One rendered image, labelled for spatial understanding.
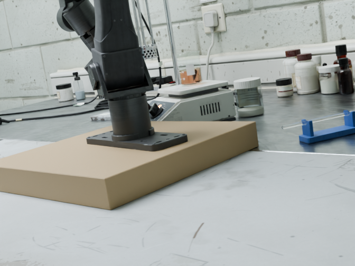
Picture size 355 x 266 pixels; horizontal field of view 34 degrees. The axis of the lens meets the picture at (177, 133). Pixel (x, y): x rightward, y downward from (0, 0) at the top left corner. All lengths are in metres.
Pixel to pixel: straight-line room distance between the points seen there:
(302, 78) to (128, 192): 0.81
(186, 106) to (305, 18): 0.59
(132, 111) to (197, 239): 0.35
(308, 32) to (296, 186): 0.96
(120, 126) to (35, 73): 1.75
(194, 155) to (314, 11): 0.87
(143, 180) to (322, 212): 0.26
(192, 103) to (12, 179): 0.42
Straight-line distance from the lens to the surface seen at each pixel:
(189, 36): 1.91
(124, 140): 0.91
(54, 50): 2.49
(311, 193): 0.70
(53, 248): 0.66
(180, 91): 1.17
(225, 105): 1.21
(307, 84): 1.48
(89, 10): 1.11
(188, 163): 0.84
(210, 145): 0.87
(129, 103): 0.90
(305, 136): 0.95
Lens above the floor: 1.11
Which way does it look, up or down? 10 degrees down
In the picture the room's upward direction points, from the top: 9 degrees counter-clockwise
